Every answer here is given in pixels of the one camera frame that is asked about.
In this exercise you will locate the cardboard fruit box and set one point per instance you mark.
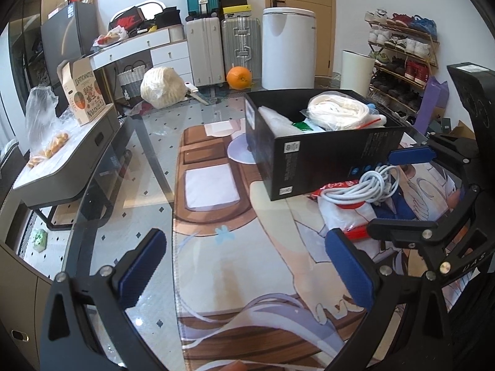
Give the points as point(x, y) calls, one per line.
point(85, 96)

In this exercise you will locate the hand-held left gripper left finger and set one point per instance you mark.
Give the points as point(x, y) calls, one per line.
point(143, 266)

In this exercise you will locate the shoe rack with shoes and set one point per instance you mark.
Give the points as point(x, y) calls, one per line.
point(415, 69)

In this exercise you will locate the yellow black box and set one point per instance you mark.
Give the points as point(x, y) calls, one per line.
point(236, 11)

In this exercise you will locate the printed desk mat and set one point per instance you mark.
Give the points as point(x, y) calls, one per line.
point(239, 262)

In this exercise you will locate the white oval frame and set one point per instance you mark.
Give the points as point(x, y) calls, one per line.
point(156, 4)

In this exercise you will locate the dark cabinet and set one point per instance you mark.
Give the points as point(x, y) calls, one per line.
point(27, 54)

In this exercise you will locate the black storage box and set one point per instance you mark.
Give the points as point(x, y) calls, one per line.
point(309, 162)

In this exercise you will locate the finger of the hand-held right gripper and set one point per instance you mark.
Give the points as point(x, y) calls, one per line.
point(406, 230)
point(410, 156)

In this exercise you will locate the red black shoe box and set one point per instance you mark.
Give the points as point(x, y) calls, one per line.
point(125, 19)

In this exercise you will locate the wrapped napa cabbage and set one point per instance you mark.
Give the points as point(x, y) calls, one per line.
point(162, 87)

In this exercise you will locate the white dresser with drawers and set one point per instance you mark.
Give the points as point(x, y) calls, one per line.
point(170, 54)

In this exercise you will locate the grey side table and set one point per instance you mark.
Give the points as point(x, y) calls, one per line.
point(69, 162)

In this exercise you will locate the white round bin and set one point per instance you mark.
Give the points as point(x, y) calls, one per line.
point(288, 50)

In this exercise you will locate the grey refrigerator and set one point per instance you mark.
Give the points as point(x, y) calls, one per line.
point(69, 38)

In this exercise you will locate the silver suitcase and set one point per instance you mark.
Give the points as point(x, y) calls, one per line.
point(241, 42)

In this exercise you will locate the clear bag of snacks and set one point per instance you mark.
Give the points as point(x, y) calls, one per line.
point(44, 123)

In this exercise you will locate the grey wicker basket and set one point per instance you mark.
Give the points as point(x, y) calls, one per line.
point(133, 79)

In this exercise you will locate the red white plastic packet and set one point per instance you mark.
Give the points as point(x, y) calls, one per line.
point(344, 216)

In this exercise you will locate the clear bagged white cloth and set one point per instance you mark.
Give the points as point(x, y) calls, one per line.
point(340, 112)

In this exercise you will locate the white suitcase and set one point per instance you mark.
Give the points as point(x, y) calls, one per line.
point(205, 52)

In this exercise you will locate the green white packet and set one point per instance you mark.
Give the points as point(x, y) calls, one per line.
point(307, 126)

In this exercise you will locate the small white trash bin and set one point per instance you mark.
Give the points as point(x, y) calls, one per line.
point(357, 71)

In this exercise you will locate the black bag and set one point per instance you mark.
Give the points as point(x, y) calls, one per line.
point(168, 17)

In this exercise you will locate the green floor item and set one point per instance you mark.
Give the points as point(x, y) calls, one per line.
point(38, 239)

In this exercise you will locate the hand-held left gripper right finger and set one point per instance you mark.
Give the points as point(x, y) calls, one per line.
point(348, 270)

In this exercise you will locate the orange fruit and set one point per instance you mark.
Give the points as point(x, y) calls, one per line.
point(239, 78)

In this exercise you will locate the brown cardboard box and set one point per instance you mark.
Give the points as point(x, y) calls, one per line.
point(464, 130)

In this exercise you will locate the red white snack bag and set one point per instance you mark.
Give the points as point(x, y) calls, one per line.
point(112, 38)

